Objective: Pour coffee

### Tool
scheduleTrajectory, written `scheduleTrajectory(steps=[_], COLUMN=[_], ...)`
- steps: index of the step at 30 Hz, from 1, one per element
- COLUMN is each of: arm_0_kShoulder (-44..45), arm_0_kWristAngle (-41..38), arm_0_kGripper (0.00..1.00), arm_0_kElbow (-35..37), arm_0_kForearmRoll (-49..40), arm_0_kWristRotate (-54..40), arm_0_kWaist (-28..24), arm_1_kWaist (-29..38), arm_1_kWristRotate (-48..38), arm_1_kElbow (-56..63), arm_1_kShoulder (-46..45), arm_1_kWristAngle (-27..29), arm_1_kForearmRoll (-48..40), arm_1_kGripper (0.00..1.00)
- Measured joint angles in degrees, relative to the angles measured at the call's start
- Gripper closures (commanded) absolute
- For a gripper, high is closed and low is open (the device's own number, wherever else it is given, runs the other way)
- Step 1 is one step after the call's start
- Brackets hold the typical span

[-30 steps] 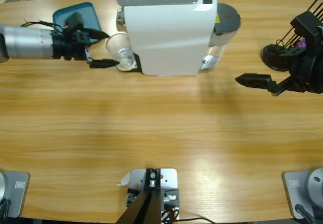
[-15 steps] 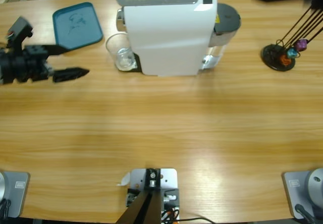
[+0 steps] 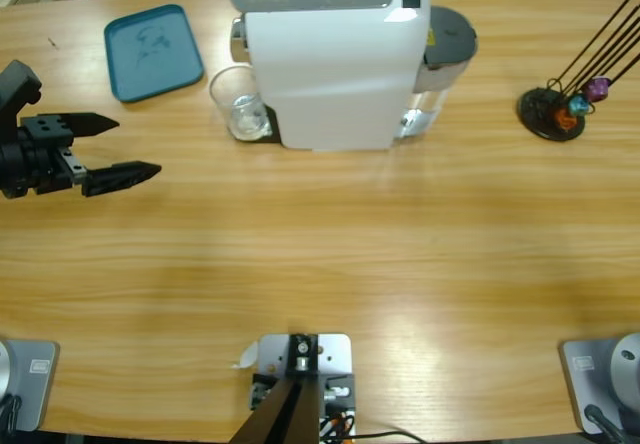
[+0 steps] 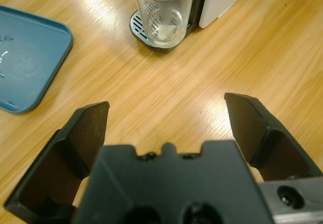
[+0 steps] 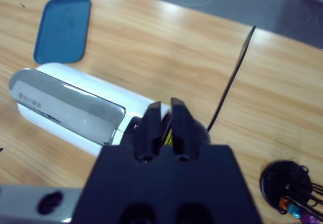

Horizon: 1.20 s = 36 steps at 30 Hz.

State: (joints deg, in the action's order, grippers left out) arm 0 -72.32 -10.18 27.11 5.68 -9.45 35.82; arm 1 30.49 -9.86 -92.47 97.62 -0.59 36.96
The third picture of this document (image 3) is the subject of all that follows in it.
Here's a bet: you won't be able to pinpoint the clear water tank dark lid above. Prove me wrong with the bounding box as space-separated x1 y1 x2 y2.
394 6 479 141

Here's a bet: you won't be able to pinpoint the white paper tag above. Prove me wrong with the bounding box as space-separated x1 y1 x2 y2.
229 341 260 370

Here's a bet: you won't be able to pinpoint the white mount block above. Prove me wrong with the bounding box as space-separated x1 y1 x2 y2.
249 332 357 438

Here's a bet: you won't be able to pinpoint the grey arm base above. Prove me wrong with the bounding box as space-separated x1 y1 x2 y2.
558 332 640 435
0 338 60 433

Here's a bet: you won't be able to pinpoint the teal plastic tray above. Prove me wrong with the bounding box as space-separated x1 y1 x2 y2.
103 3 206 104

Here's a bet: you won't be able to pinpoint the orange cables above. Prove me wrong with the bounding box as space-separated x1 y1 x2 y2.
319 411 356 438

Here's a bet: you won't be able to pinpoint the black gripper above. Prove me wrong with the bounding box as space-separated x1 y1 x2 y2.
0 112 164 200

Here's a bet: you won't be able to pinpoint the white capsule coffee machine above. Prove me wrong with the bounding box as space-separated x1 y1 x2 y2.
227 0 432 154

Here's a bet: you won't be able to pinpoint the clear glass cup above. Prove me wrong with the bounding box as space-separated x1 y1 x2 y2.
208 65 274 143

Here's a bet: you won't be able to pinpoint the dark camera post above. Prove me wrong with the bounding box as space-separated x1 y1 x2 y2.
229 333 321 444

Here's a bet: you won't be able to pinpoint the thick black base cable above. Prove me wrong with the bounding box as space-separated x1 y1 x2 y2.
583 403 626 444
0 393 24 433

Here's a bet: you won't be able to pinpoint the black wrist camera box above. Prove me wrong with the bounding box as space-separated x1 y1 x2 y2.
0 59 44 131

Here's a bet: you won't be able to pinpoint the black capsule holder with rods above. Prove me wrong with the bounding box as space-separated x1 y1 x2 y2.
517 0 640 142

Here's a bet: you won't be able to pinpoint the thin black cable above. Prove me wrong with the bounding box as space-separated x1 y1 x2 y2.
349 430 426 444

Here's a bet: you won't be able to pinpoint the purple coffee capsule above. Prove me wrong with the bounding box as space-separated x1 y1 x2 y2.
585 77 611 103

